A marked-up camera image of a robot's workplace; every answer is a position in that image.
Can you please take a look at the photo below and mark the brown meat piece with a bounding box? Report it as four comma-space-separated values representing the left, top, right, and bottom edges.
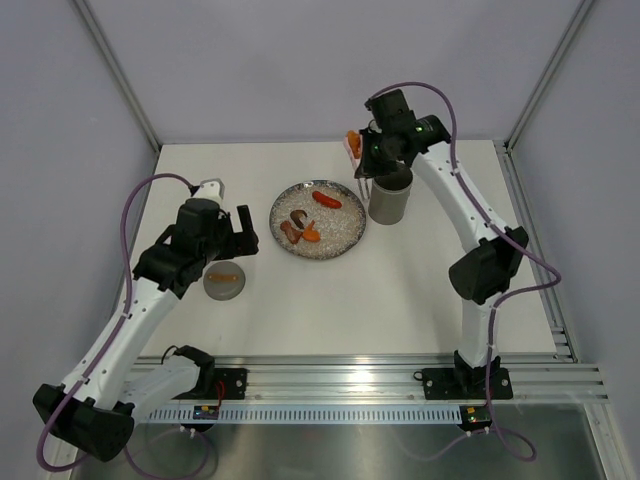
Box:
280, 221, 303, 245

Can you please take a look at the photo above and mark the orange carrot piece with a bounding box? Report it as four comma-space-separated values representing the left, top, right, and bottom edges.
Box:
302, 221, 321, 243

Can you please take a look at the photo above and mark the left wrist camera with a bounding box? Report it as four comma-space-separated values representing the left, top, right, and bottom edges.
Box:
191, 178, 225, 206

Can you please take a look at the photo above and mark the aluminium mounting rail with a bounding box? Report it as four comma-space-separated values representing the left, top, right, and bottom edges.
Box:
119, 353, 611, 404

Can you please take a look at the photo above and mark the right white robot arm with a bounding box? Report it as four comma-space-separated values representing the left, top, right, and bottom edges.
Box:
344, 122, 529, 400

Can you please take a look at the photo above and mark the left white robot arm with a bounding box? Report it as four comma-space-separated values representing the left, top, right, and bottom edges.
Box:
33, 198, 259, 462

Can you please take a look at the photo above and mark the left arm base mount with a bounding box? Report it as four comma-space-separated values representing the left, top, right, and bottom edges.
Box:
161, 345, 248, 400

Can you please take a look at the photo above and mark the plate with rice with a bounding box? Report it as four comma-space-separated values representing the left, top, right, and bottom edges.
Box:
269, 180, 367, 260

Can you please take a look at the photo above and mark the red sausage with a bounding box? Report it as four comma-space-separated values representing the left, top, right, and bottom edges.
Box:
312, 191, 342, 209

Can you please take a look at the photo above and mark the white slotted cable duct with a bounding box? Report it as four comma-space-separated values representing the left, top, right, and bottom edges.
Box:
144, 403, 462, 425

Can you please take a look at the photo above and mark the brown mushroom piece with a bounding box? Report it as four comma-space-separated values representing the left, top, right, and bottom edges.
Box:
290, 209, 308, 229

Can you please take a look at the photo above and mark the grey round lid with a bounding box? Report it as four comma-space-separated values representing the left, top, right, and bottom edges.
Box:
203, 261, 246, 301

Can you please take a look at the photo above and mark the orange food piece top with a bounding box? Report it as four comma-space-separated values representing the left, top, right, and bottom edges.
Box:
346, 130, 362, 159

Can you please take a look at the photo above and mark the grey cylindrical container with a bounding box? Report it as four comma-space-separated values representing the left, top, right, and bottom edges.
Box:
368, 168, 413, 226

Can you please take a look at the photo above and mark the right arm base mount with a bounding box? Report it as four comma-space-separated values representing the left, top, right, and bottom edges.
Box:
413, 367, 514, 401

